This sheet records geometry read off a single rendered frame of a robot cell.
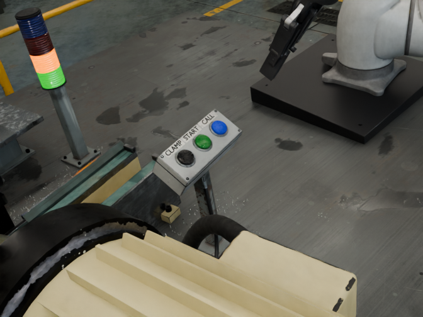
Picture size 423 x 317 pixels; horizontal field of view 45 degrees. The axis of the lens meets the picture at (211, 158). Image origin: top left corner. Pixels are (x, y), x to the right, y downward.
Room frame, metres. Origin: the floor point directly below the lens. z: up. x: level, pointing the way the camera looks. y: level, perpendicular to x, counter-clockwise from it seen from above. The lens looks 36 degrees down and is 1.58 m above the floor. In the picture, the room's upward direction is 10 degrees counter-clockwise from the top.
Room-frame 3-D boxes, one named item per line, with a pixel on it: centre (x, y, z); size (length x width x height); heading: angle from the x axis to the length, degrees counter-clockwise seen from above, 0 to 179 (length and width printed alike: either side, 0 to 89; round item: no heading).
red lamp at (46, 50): (1.19, 0.36, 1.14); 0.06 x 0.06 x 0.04
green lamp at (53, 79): (1.19, 0.36, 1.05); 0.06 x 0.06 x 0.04
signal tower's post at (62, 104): (1.19, 0.36, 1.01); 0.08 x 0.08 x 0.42; 48
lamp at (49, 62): (1.19, 0.36, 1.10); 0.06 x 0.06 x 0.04
